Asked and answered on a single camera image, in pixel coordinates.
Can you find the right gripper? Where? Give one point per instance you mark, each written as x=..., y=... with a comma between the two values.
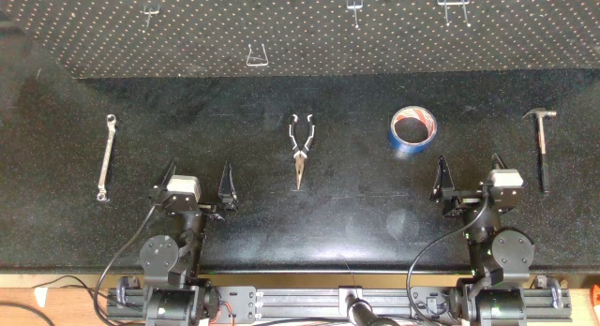
x=504, y=198

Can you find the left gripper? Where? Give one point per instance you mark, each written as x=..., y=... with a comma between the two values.
x=185, y=205

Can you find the wrench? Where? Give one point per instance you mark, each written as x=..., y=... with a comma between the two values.
x=107, y=157

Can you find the pliers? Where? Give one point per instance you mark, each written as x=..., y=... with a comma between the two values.
x=300, y=169

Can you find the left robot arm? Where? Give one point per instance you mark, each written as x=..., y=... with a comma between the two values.
x=161, y=258

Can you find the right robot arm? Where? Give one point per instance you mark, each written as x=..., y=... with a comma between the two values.
x=511, y=256

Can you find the black pegboard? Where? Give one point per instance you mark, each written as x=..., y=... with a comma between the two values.
x=328, y=45

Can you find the roll of blue tape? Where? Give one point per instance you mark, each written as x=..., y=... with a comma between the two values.
x=410, y=148

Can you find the hammer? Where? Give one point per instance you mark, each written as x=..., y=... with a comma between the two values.
x=542, y=138

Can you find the metal hook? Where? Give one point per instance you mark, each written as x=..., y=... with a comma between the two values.
x=454, y=2
x=149, y=18
x=355, y=14
x=257, y=63

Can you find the white tape piece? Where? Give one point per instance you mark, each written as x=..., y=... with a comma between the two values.
x=40, y=295

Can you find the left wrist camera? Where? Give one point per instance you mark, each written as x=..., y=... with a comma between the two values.
x=184, y=185

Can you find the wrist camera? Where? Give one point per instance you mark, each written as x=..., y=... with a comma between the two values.
x=184, y=185
x=505, y=178

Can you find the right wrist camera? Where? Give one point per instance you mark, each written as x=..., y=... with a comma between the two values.
x=505, y=178

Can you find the mounting rail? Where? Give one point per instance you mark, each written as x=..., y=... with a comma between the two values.
x=300, y=305

